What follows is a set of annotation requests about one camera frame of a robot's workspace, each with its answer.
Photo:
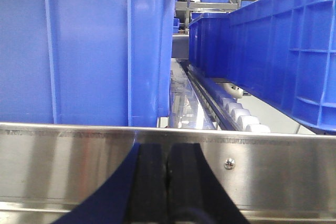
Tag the blue shelf box left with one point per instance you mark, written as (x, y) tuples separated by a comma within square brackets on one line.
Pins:
[(88, 62)]

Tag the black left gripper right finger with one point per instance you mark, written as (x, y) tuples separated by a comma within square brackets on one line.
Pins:
[(194, 193)]

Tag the metal shelf rail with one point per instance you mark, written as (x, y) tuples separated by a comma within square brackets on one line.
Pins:
[(186, 109)]

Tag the steel screw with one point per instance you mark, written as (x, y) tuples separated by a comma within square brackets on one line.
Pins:
[(229, 164)]

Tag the blue shelf box right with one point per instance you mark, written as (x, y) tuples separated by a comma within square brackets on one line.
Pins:
[(280, 51)]

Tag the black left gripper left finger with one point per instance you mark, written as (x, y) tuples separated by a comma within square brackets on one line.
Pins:
[(134, 193)]

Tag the stainless steel shelf lip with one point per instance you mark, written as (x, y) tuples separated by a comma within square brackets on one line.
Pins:
[(103, 174)]

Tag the white roller track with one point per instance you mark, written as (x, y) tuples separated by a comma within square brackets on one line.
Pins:
[(226, 110)]

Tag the blue shelf box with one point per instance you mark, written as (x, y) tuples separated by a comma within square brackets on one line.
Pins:
[(280, 51), (88, 62)]

